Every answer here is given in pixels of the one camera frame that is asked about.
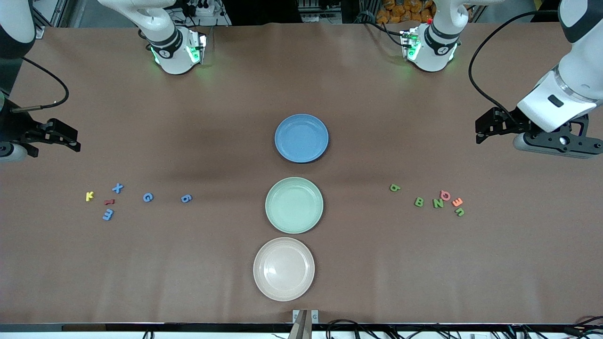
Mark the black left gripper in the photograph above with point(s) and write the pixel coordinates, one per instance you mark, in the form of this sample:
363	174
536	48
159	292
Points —
517	122

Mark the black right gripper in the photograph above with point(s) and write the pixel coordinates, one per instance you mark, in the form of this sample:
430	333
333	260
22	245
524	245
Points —
15	127

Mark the blue foam letter X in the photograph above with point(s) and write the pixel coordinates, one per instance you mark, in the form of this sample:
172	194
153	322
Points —
117	188

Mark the green foam letter N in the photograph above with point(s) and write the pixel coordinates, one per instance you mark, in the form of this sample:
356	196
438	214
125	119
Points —
438	203

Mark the blue foam letter E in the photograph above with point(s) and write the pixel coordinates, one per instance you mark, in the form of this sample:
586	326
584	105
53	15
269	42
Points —
108	214

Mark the green foam letter B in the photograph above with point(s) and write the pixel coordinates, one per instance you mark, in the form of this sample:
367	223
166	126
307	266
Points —
419	202

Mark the blue foam letter G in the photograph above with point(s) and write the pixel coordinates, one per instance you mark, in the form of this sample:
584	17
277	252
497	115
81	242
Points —
148	197

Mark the blue foam digit 6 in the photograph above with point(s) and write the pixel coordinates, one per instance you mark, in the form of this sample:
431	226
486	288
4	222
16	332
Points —
186	198

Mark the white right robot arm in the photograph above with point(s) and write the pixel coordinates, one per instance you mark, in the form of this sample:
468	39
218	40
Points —
174	56

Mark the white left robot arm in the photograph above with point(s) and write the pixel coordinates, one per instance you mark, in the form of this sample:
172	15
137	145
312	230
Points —
433	52

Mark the yellow foam letter K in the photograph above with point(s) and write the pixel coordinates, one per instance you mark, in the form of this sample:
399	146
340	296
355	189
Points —
89	196

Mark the orange foam letter E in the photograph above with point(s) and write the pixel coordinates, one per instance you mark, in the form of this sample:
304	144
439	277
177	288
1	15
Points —
457	202

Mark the pink foam letter Q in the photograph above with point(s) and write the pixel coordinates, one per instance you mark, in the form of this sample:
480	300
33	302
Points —
445	195

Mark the pile of orange objects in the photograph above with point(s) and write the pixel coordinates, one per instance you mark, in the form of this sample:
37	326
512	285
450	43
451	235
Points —
395	12

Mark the blue round plate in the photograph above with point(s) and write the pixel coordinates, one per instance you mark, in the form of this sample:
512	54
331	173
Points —
311	150

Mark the brown table cover sheet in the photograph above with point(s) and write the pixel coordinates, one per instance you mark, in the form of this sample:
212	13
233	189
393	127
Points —
188	263

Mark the white power strip with plugs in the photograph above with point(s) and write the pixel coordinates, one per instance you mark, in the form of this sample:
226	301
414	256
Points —
202	7

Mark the black table edge strip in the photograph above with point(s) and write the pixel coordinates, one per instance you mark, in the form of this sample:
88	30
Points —
141	327

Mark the green round plate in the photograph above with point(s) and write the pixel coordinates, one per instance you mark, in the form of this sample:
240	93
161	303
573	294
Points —
292	219

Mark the pale pink round plate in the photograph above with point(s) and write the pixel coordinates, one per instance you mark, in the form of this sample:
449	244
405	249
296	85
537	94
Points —
284	270

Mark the metal clamp bracket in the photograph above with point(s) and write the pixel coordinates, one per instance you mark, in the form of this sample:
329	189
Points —
301	327

